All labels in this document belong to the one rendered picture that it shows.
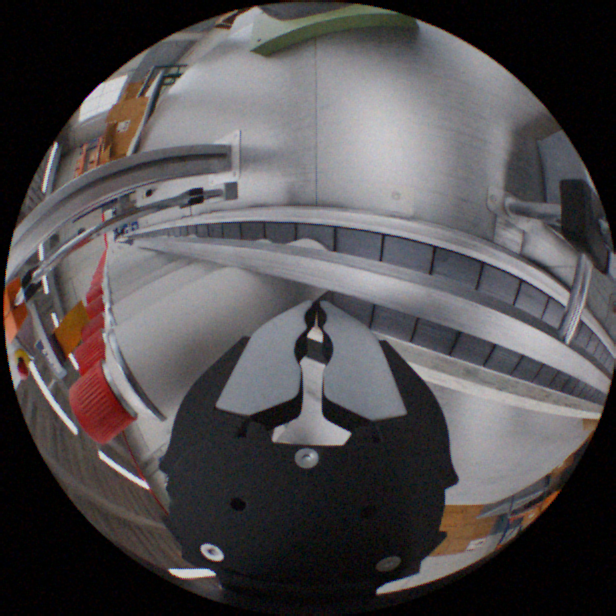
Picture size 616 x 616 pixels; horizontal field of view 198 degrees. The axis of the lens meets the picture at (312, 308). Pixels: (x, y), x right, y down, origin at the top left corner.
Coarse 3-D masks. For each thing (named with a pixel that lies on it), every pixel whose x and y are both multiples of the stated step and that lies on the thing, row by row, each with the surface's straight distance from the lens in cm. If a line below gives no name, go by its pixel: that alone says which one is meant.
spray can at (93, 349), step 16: (272, 240) 20; (176, 272) 16; (192, 272) 15; (208, 272) 15; (144, 288) 15; (160, 288) 14; (176, 288) 14; (128, 304) 14; (144, 304) 14; (112, 320) 14; (96, 336) 15; (80, 352) 16; (96, 352) 15; (80, 368) 15
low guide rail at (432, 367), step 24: (312, 336) 17; (408, 360) 15; (432, 360) 16; (456, 360) 17; (456, 384) 16; (480, 384) 16; (504, 384) 18; (528, 384) 21; (528, 408) 21; (552, 408) 24; (576, 408) 31; (600, 408) 49
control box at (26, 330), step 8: (32, 320) 50; (24, 328) 45; (32, 328) 49; (16, 336) 42; (24, 336) 44; (32, 336) 47; (8, 344) 43; (16, 344) 42; (24, 344) 43; (32, 344) 46; (8, 352) 45; (16, 352) 44; (24, 352) 44; (32, 352) 45; (16, 360) 46; (24, 360) 45; (32, 360) 46; (16, 368) 48; (16, 376) 50; (16, 384) 53
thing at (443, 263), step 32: (224, 224) 26; (256, 224) 22; (288, 224) 19; (320, 224) 21; (384, 256) 15; (416, 256) 15; (448, 256) 15; (480, 288) 16; (512, 288) 17; (384, 320) 17; (416, 320) 17; (544, 320) 20; (448, 352) 18; (480, 352) 19; (512, 352) 20; (608, 352) 38; (544, 384) 26; (576, 384) 32
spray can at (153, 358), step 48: (192, 288) 10; (240, 288) 10; (288, 288) 12; (144, 336) 9; (192, 336) 9; (240, 336) 10; (96, 384) 10; (144, 384) 9; (192, 384) 9; (96, 432) 11
